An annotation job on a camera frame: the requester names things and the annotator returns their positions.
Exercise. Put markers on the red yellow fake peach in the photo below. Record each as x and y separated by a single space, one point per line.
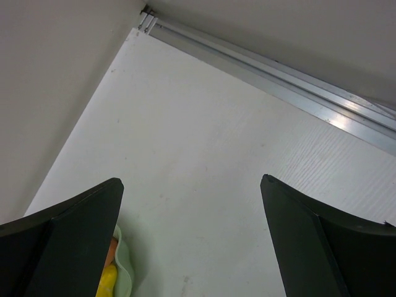
111 252

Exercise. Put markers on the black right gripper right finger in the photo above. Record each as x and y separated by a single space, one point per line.
324 251

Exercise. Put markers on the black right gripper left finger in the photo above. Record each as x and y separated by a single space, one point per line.
61 250

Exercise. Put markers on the green scalloped fruit bowl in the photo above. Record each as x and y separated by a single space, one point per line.
125 278

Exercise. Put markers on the aluminium right table rail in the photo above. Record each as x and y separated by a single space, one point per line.
370 122

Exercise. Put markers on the yellow fake pear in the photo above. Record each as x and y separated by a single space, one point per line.
107 281

